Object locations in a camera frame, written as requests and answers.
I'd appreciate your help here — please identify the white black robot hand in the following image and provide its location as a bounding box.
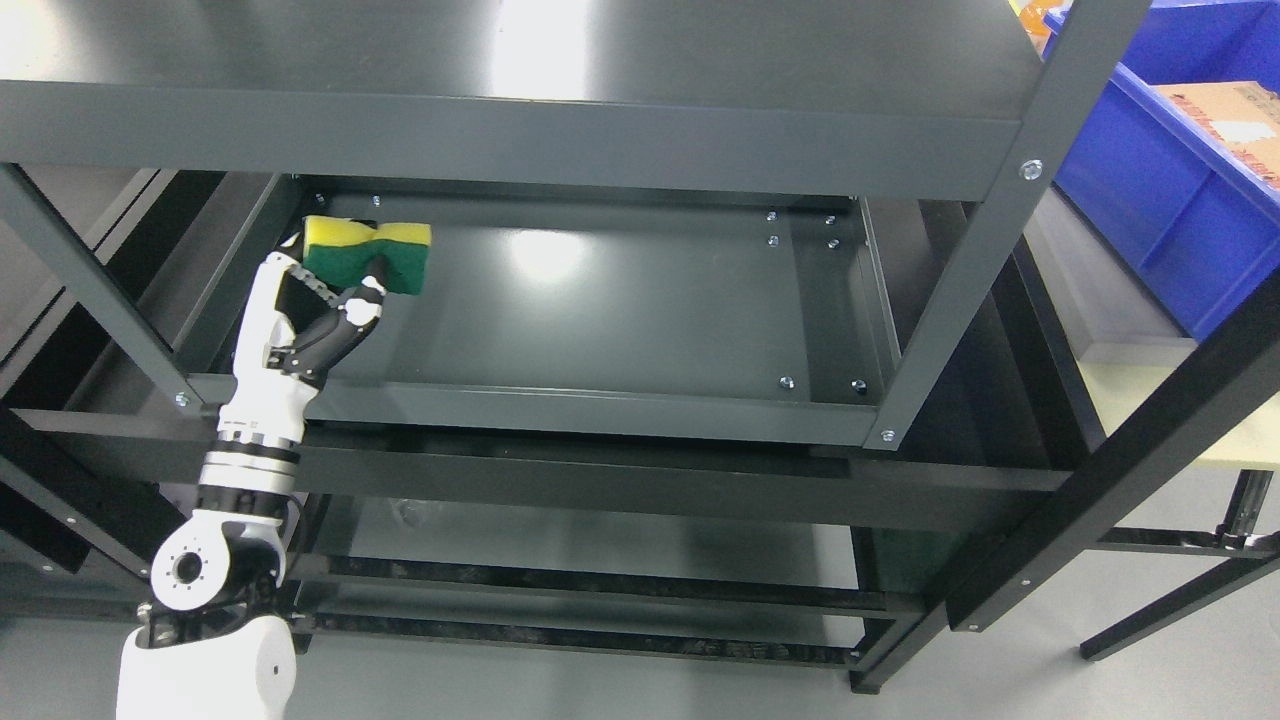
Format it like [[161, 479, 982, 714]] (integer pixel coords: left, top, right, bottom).
[[218, 234, 388, 448]]

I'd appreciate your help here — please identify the green yellow sponge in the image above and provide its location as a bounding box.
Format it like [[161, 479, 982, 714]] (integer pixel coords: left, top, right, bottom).
[[302, 215, 433, 296]]

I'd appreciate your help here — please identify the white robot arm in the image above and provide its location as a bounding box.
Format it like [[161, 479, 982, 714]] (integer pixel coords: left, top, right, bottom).
[[115, 430, 300, 719]]

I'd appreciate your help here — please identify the dark grey metal shelf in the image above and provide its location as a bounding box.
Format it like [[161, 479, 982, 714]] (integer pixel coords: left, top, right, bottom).
[[3, 1, 1277, 693]]

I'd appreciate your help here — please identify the blue plastic bin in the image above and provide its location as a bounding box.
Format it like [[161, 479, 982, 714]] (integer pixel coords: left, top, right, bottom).
[[1055, 1, 1279, 340]]

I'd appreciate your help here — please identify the brown cardboard box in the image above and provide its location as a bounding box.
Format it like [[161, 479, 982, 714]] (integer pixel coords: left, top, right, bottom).
[[1155, 81, 1279, 190]]

